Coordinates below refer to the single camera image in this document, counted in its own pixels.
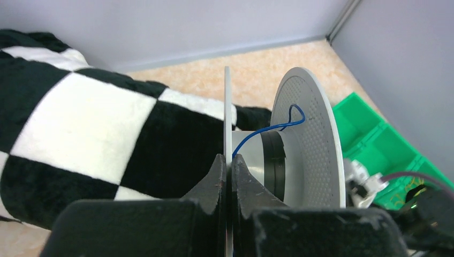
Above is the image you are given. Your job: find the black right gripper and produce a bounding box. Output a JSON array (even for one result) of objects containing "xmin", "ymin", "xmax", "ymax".
[{"xmin": 387, "ymin": 185, "xmax": 453, "ymax": 256}]

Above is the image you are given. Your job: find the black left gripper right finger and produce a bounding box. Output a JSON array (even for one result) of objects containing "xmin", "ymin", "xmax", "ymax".
[{"xmin": 231, "ymin": 155, "xmax": 408, "ymax": 256}]

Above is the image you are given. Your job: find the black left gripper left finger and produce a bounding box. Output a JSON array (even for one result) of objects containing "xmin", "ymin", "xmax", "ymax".
[{"xmin": 41, "ymin": 154, "xmax": 227, "ymax": 256}]

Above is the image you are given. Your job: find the grey plastic cable spool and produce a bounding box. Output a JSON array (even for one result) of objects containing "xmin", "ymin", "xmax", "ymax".
[{"xmin": 223, "ymin": 66, "xmax": 347, "ymax": 257}]

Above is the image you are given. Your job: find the dark blue thin cable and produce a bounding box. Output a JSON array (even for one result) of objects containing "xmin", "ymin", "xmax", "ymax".
[{"xmin": 232, "ymin": 103, "xmax": 306, "ymax": 160}]

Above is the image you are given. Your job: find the green plastic compartment bin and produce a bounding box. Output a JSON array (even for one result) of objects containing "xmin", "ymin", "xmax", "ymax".
[{"xmin": 331, "ymin": 92, "xmax": 454, "ymax": 210}]

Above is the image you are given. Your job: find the black white checkered blanket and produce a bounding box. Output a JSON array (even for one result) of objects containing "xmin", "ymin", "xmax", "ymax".
[{"xmin": 0, "ymin": 29, "xmax": 273, "ymax": 231}]

